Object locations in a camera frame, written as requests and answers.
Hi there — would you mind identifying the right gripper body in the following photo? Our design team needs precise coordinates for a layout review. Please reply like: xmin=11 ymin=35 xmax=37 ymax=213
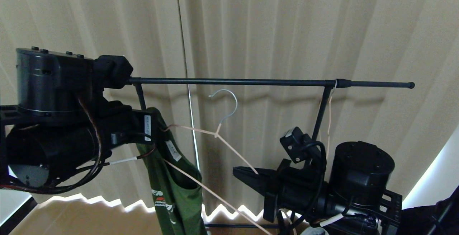
xmin=262 ymin=158 xmax=335 ymax=224

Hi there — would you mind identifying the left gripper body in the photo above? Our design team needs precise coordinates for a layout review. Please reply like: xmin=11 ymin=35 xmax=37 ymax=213
xmin=96 ymin=100 xmax=158 ymax=154

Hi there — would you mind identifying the pink clothes hanger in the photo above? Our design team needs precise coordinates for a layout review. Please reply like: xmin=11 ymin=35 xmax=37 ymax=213
xmin=324 ymin=80 xmax=338 ymax=150
xmin=160 ymin=89 xmax=298 ymax=235

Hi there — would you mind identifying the green sleeveless shirt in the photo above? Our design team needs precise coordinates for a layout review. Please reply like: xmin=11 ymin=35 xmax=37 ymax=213
xmin=136 ymin=107 xmax=209 ymax=235

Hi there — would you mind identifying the black clothes rack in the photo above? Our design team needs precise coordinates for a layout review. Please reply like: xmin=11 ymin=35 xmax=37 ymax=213
xmin=126 ymin=77 xmax=416 ymax=229

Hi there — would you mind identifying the beige curtain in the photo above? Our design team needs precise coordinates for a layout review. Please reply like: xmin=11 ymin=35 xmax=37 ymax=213
xmin=0 ymin=0 xmax=459 ymax=225

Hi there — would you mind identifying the black cable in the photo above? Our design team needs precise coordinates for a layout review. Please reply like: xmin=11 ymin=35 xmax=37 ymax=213
xmin=286 ymin=141 xmax=328 ymax=233

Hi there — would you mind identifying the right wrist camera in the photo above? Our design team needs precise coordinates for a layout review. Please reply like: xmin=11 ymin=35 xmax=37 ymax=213
xmin=279 ymin=127 xmax=323 ymax=165

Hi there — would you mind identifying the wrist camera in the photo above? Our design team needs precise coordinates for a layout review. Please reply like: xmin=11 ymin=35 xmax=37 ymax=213
xmin=92 ymin=55 xmax=134 ymax=89
xmin=279 ymin=127 xmax=323 ymax=165

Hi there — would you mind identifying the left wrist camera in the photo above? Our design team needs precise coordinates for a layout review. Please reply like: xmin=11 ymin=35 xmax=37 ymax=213
xmin=92 ymin=55 xmax=134 ymax=89

